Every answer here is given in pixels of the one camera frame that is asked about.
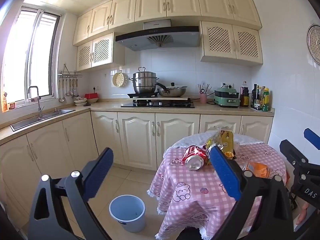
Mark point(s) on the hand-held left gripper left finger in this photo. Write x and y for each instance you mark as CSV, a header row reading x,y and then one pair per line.
x,y
100,170

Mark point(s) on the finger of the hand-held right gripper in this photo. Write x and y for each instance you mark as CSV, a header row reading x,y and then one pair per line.
x,y
292,152
312,137

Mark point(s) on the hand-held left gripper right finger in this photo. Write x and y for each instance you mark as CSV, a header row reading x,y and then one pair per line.
x,y
225,172

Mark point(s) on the yellow snack bag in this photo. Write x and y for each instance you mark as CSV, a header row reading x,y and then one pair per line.
x,y
225,140

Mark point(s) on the crushed red can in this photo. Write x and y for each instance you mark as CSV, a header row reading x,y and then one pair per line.
x,y
195,158

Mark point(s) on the orange snack bag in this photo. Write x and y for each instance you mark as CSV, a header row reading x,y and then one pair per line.
x,y
260,170

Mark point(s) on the blue plastic bin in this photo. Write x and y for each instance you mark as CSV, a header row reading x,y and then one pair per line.
x,y
127,212

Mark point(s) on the person's right hand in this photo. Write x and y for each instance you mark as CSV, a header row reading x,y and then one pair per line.
x,y
303,213

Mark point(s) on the pink checked tablecloth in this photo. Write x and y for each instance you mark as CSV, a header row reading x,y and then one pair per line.
x,y
200,187

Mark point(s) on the cream lower cabinets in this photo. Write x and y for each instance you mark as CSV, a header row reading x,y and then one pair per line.
x,y
137,140

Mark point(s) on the cream cabinets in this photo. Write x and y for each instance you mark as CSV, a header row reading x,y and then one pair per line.
x,y
137,140
152,3

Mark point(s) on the green bottle yellow label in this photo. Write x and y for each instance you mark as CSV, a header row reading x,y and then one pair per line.
x,y
265,100

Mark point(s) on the stack of bowls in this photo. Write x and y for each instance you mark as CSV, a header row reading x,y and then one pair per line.
x,y
80,101

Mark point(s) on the dark sauce bottle yellow label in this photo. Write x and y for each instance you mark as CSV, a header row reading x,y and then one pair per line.
x,y
244,97

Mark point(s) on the red box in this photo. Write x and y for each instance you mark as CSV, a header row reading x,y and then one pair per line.
x,y
91,96

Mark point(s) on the green electric cooker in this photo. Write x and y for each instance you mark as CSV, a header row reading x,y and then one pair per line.
x,y
226,97

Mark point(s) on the steel sink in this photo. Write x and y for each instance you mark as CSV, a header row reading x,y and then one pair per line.
x,y
42,118

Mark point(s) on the bundle of chopsticks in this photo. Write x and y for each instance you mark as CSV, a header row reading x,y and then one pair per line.
x,y
203,88

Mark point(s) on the black gas stove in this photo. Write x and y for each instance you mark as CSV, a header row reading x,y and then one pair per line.
x,y
160,103

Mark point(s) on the cream round steamer rack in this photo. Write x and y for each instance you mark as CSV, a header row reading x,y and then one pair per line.
x,y
120,80

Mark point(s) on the metal steamer tray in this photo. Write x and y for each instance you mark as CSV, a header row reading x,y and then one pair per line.
x,y
315,45

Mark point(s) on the metal faucet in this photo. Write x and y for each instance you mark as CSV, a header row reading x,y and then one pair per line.
x,y
35,100

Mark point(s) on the steel wok with lid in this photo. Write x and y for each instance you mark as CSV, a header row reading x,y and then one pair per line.
x,y
172,91

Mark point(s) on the steel steamer pot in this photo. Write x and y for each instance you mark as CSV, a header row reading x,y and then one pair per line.
x,y
143,82

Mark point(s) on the small amber bottle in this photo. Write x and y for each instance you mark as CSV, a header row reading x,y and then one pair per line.
x,y
5,103

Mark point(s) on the small lattice door cabinet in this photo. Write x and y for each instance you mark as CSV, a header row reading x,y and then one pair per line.
x,y
100,51

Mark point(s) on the wide lattice door cabinet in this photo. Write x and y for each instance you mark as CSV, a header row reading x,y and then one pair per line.
x,y
230,42

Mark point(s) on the window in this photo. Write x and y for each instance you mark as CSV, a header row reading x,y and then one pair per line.
x,y
27,55

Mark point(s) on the range hood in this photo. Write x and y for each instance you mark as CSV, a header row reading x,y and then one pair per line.
x,y
157,37

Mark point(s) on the cream upper cabinets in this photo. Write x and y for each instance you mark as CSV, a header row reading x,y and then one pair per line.
x,y
152,3

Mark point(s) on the wall outlet with plug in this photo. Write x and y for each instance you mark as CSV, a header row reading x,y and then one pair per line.
x,y
228,85

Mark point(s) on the wall utensil rack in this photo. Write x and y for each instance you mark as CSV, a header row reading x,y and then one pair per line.
x,y
70,74

